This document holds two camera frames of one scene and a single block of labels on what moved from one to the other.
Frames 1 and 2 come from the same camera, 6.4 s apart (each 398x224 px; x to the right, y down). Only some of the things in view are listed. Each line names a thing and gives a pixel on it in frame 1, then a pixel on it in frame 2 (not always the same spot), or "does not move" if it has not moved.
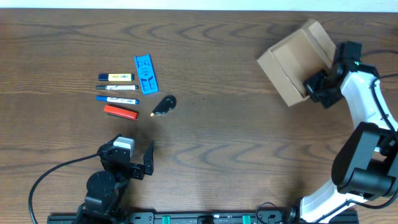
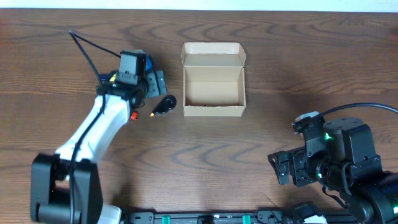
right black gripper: x=325 y=101 → x=298 y=158
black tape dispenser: x=168 y=102 does not move
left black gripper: x=137 y=171 → x=154 y=88
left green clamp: x=166 y=219 does not move
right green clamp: x=246 y=219 does not move
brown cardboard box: x=306 y=52 → x=214 y=79
